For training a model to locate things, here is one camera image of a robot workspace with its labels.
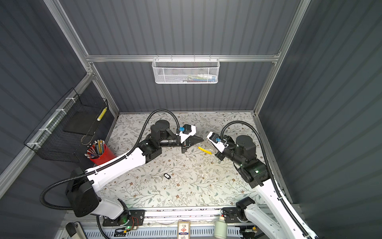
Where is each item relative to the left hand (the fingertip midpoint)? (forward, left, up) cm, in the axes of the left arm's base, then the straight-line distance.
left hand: (203, 137), depth 67 cm
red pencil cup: (+8, +60, -22) cm, 64 cm away
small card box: (-31, +11, -30) cm, 45 cm away
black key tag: (-4, +20, -32) cm, 38 cm away
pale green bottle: (-32, -6, -24) cm, 41 cm away
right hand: (0, -5, -1) cm, 6 cm away
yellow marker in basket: (+19, +55, -5) cm, 58 cm away
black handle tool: (-28, +62, -27) cm, 73 cm away
